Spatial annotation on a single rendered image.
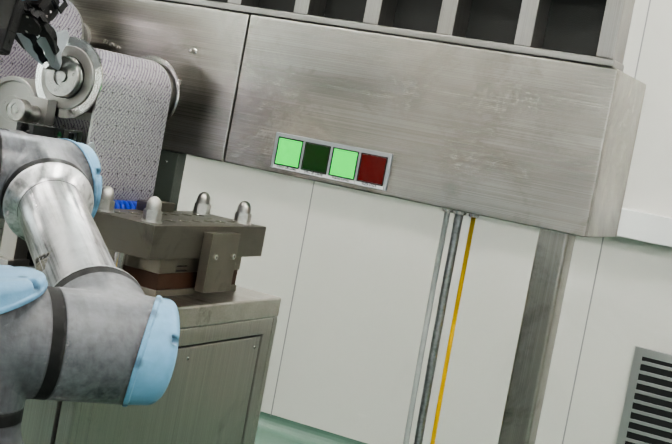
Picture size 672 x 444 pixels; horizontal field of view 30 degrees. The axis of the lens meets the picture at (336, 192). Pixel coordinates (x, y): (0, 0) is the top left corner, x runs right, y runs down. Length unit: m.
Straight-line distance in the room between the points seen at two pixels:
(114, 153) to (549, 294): 0.86
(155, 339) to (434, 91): 1.15
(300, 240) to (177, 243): 2.83
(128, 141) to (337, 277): 2.66
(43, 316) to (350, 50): 1.26
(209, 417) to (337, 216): 2.68
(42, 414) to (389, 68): 0.90
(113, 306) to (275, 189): 3.81
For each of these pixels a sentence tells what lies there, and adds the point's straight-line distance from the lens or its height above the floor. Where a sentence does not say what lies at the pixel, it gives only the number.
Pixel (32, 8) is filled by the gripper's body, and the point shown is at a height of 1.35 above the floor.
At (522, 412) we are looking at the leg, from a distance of 2.45.
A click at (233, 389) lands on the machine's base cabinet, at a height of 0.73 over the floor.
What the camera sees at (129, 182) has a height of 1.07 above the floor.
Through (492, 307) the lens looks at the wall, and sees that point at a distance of 4.74.
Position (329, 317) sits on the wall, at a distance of 4.99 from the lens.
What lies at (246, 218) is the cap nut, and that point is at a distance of 2.47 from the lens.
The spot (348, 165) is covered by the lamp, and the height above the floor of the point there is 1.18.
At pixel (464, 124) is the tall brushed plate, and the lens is 2.30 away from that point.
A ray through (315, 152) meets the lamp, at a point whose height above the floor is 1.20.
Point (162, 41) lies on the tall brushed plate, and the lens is 2.62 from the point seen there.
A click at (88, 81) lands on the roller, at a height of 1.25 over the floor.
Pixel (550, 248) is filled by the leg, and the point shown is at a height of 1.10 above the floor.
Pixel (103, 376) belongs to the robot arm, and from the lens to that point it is 1.30.
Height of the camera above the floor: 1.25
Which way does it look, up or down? 3 degrees down
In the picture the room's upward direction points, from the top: 11 degrees clockwise
